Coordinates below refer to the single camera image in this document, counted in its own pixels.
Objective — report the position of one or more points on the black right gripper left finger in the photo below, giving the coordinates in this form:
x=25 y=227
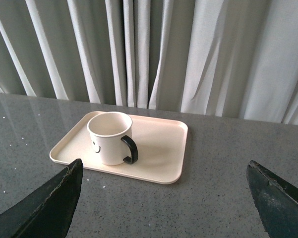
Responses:
x=47 y=212

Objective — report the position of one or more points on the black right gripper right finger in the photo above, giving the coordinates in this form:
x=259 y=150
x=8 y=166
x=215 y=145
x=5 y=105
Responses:
x=275 y=199

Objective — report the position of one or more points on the white mug black handle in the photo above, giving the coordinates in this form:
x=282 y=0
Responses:
x=111 y=138

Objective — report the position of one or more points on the cream rectangular tray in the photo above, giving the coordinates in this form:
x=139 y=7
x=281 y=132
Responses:
x=161 y=145

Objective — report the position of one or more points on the white pleated curtain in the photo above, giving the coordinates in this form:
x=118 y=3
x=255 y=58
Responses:
x=227 y=58

